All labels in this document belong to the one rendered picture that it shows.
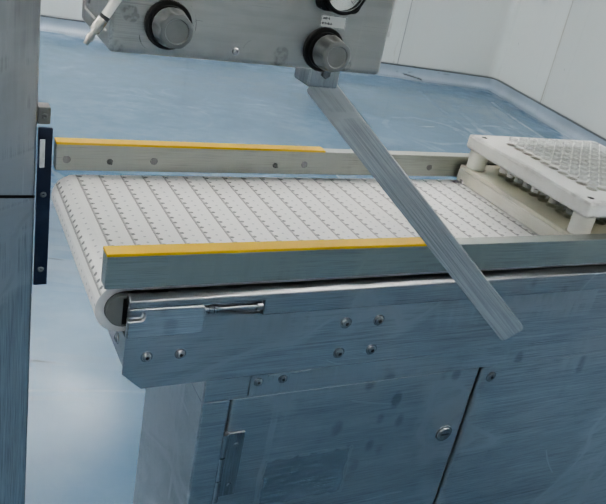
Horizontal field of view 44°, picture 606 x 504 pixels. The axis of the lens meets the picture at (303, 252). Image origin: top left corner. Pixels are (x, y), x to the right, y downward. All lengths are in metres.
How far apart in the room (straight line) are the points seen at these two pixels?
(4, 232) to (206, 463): 0.35
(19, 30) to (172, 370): 0.39
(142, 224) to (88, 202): 0.07
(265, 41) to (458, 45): 5.98
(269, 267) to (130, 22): 0.26
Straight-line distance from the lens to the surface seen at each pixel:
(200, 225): 0.80
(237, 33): 0.57
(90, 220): 0.79
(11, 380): 1.05
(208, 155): 0.93
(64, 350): 2.09
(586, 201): 0.94
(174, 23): 0.53
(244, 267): 0.68
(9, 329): 1.00
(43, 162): 0.90
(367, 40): 0.62
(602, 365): 1.19
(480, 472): 1.16
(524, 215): 1.01
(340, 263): 0.73
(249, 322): 0.72
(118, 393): 1.94
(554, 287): 0.93
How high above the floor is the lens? 1.18
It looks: 25 degrees down
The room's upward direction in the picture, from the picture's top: 11 degrees clockwise
